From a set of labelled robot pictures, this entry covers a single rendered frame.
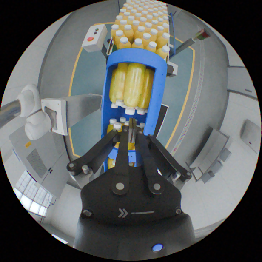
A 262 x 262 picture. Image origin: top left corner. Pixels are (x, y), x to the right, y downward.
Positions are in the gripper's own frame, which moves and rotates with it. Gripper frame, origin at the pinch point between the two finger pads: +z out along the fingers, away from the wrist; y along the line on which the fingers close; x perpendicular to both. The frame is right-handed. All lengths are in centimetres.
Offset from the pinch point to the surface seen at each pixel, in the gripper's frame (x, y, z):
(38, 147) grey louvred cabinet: -80, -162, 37
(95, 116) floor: -43, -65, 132
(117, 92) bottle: 7.5, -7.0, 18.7
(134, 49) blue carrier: 23.7, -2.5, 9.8
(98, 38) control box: 42, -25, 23
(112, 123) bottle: -9.7, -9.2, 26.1
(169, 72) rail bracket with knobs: 28.5, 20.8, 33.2
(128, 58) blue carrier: 19.7, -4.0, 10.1
